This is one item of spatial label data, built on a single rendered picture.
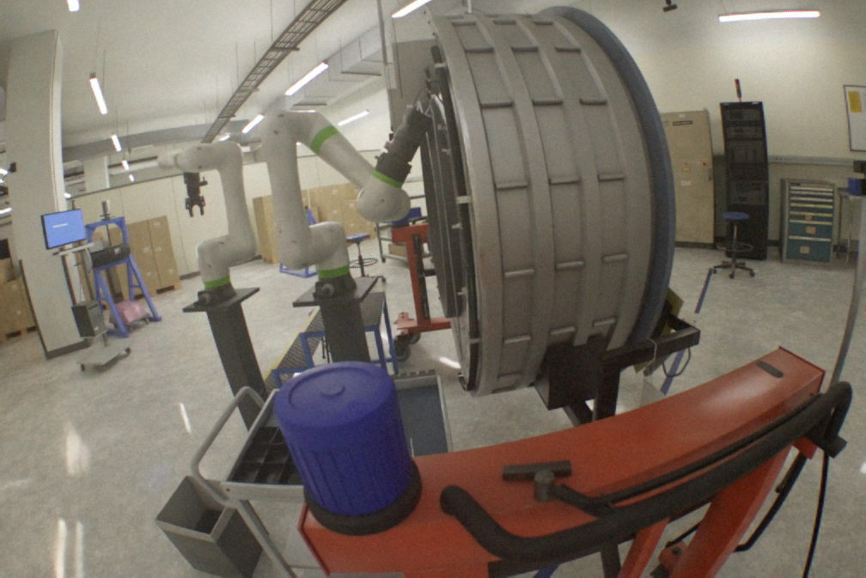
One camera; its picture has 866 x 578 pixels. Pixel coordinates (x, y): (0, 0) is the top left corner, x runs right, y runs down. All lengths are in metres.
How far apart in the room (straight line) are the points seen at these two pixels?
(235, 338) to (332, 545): 1.30
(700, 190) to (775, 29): 2.85
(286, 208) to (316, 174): 8.29
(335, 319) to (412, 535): 1.07
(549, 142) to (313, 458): 0.70
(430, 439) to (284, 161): 0.90
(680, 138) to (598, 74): 4.73
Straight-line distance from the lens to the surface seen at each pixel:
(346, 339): 1.39
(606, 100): 0.90
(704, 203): 5.63
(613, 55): 1.04
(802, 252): 5.37
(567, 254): 0.81
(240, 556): 1.56
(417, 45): 1.03
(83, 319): 4.47
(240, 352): 1.67
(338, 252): 1.30
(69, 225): 4.29
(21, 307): 8.09
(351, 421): 0.30
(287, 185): 1.18
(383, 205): 1.00
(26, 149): 5.64
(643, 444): 0.47
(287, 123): 1.20
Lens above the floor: 1.28
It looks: 12 degrees down
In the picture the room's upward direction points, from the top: 7 degrees counter-clockwise
